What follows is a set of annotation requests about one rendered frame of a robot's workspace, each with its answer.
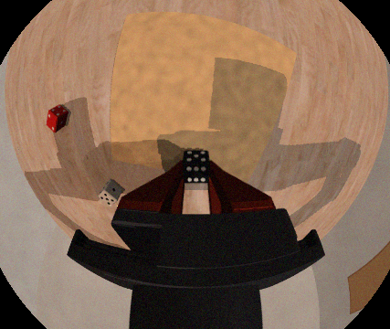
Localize orange flat mat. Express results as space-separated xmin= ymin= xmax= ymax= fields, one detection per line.
xmin=111 ymin=12 xmax=297 ymax=183

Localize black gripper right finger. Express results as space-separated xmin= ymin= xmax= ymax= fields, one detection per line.
xmin=207 ymin=160 xmax=276 ymax=214

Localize red dice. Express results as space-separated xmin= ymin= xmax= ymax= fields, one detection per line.
xmin=47 ymin=104 xmax=69 ymax=133

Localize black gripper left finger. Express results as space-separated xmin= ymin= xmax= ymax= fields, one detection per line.
xmin=116 ymin=160 xmax=184 ymax=214

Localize black die with white pips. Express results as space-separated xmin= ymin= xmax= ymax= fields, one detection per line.
xmin=183 ymin=150 xmax=210 ymax=184

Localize beige die with black pips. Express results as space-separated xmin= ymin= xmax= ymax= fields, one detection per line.
xmin=99 ymin=180 xmax=122 ymax=206

